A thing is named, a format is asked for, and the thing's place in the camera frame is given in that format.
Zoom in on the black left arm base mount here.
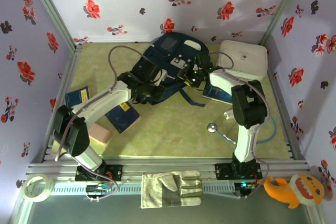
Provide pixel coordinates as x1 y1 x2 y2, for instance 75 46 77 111
75 165 123 182

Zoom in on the grey white work glove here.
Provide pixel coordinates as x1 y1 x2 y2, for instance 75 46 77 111
140 170 203 209

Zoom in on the grey left arm cable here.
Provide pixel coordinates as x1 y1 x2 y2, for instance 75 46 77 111
54 45 158 202

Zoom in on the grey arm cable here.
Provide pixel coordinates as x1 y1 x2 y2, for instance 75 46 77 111
209 52 271 200
54 45 158 202

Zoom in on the dinosaur picture book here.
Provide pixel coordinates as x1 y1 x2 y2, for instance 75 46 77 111
202 83 234 104

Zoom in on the white slotted cable duct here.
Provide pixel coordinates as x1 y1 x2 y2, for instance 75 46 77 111
51 184 236 196

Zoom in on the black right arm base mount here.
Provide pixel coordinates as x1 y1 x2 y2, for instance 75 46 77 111
214 163 263 182

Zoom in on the thick blue book yellow label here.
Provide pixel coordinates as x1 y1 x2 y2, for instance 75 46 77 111
104 102 141 134

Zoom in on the orange shark plush toy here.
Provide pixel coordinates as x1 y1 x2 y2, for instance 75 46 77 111
263 173 326 210

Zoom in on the aluminium frame rail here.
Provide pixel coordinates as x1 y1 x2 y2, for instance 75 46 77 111
26 157 310 183

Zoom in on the aluminium corner post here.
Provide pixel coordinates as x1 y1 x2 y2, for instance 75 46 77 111
25 0 82 51
259 0 308 48

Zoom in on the clear tape roll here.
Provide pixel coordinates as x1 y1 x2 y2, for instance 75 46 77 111
22 173 55 203

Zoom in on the navy blue backpack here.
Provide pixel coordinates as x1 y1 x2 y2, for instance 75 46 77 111
131 31 211 108

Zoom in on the thin blue book yellow label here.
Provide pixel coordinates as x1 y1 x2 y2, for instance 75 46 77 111
65 85 92 110

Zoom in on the white medical case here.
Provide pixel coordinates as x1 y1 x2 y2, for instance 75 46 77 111
215 39 268 81

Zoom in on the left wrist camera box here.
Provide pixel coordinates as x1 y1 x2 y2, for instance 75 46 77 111
157 69 168 86

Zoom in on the small circuit board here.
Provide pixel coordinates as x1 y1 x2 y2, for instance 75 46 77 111
240 181 257 191
86 184 111 194

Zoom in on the blue tube stethoscope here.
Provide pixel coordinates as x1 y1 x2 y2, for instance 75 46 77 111
207 115 278 146

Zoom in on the aluminium side rail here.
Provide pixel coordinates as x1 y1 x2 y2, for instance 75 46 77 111
40 45 83 163
265 45 309 162

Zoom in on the pink rectangular box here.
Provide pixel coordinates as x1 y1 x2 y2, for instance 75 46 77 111
88 123 113 147

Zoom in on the grey right arm cable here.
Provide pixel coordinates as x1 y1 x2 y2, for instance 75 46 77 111
209 52 271 200

